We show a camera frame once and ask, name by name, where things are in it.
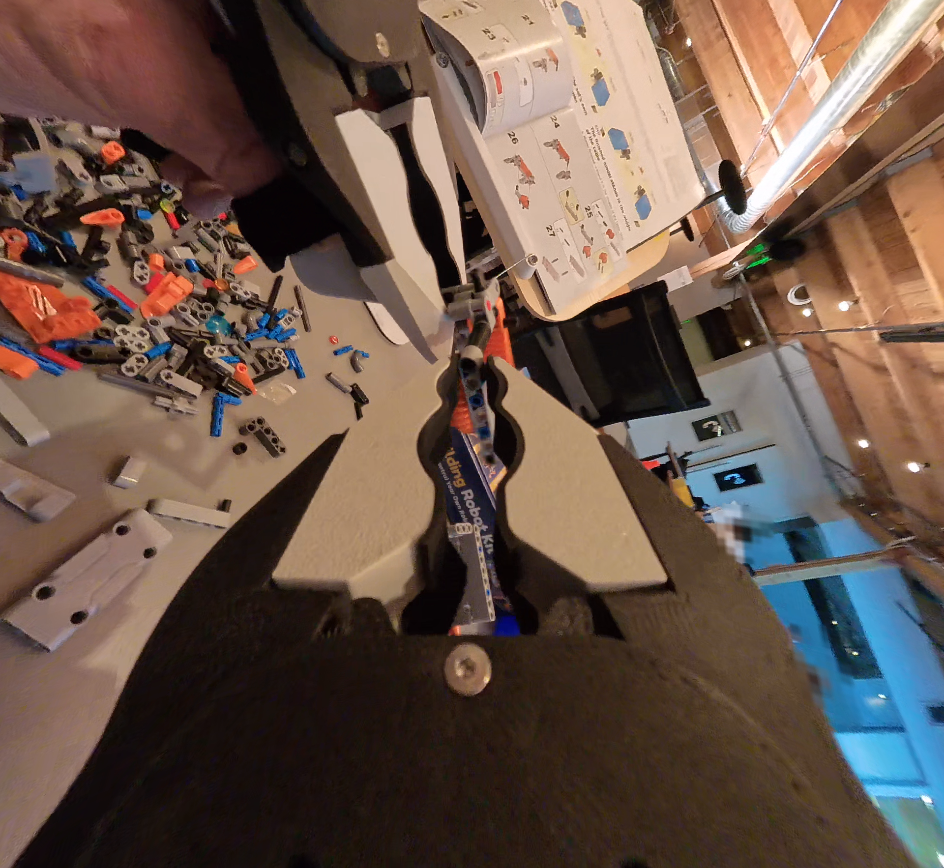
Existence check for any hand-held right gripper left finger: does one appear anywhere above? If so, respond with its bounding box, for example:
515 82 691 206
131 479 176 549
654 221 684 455
273 360 458 626

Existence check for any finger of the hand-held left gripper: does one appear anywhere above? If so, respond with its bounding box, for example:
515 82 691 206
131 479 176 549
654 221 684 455
334 102 441 363
399 94 470 294

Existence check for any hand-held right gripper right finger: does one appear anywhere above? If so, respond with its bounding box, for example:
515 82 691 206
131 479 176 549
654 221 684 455
495 367 668 626

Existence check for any dark grey holed beam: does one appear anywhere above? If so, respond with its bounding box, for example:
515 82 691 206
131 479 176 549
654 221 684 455
450 367 495 441

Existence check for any orange connector block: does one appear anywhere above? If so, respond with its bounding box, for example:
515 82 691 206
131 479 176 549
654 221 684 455
475 293 514 368

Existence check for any pile of plastic building pieces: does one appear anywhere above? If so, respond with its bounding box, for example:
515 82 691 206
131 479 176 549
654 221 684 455
0 116 318 441

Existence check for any light grey panel piece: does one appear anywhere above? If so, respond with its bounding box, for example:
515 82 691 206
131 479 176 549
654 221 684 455
0 510 174 652

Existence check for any person's left hand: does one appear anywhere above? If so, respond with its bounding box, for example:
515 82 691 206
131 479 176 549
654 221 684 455
0 0 289 220

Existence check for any blue robot kit box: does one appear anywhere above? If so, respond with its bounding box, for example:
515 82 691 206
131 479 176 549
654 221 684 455
439 434 510 633

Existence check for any black angled axle piece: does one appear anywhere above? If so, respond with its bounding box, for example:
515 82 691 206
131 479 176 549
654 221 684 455
328 372 370 419

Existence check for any dark grey angled beam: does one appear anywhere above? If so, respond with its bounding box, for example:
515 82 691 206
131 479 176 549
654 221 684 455
239 416 289 456

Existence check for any instruction booklet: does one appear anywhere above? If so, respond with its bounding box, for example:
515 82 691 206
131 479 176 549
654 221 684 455
406 0 706 312

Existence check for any black crate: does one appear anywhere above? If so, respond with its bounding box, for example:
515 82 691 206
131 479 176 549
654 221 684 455
509 283 709 427

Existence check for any light grey flat bar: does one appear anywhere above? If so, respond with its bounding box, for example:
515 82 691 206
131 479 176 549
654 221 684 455
148 497 233 530

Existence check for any curved grey panel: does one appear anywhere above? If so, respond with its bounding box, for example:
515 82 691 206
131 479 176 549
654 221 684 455
0 459 75 522

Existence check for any long grey angled beam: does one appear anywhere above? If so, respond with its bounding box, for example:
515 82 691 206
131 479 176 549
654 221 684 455
0 375 53 449

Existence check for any silver ceiling duct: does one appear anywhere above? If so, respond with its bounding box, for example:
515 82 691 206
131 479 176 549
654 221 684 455
731 0 944 220

